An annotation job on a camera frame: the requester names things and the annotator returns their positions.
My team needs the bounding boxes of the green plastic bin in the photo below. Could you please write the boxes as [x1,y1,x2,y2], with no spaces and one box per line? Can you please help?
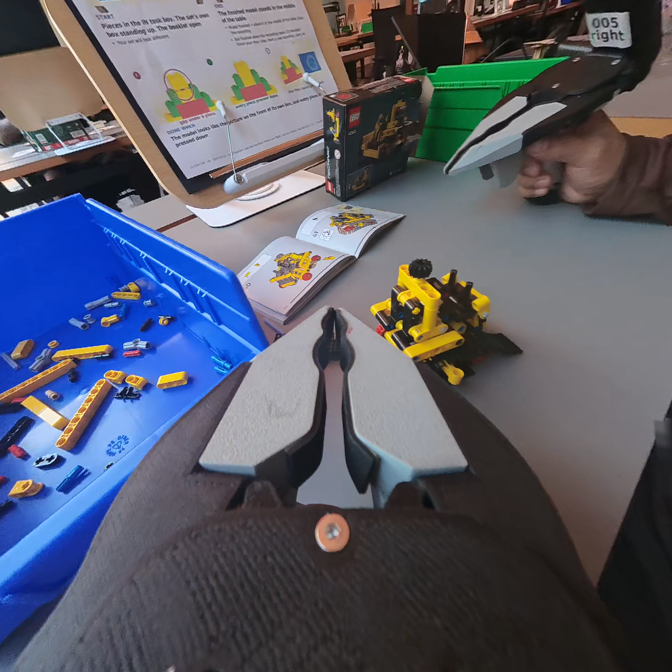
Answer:
[407,57,570,163]

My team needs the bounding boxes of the yellow lego bulldozer model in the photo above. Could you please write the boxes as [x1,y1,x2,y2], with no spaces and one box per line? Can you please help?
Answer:
[370,258,523,385]

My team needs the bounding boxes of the dark lego set box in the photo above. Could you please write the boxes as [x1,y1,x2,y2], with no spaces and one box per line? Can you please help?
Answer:
[322,76,423,203]

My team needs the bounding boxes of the white stand base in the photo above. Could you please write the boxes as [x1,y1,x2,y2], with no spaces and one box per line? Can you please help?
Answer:
[186,139,329,229]

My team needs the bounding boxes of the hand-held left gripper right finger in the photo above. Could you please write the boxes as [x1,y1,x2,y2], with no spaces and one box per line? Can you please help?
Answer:
[336,309,469,494]

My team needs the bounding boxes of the clear acrylic stand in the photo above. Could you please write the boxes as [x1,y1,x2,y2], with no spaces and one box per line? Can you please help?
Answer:
[23,113,117,155]

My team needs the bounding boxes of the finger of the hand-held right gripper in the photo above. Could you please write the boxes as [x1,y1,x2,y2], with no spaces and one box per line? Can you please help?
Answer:
[482,94,567,133]
[442,104,567,176]

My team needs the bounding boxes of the loose lego pieces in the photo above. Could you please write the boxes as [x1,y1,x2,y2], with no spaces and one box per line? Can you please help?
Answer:
[0,281,234,512]

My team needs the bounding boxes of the wooden board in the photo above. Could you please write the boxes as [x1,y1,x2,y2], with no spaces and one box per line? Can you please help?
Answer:
[39,0,352,208]

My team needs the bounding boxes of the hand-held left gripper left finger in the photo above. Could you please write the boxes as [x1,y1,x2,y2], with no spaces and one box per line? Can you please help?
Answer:
[198,306,337,494]

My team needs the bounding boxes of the person's right forearm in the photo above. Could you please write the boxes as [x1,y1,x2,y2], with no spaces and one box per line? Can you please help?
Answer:
[580,131,672,226]

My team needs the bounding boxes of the wooden workbench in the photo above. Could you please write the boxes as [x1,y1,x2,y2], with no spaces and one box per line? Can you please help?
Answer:
[0,134,132,184]

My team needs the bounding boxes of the open lego instruction booklet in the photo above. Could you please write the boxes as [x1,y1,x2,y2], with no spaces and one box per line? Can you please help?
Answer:
[237,205,406,325]

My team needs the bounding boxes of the printed instruction sheet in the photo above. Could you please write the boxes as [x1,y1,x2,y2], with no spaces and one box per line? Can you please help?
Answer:
[65,0,326,179]

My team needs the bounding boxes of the person's right hand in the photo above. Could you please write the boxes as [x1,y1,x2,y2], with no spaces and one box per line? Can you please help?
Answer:
[517,111,632,207]

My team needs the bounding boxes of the blue plastic bin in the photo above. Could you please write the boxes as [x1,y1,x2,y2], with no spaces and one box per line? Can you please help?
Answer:
[0,193,270,612]

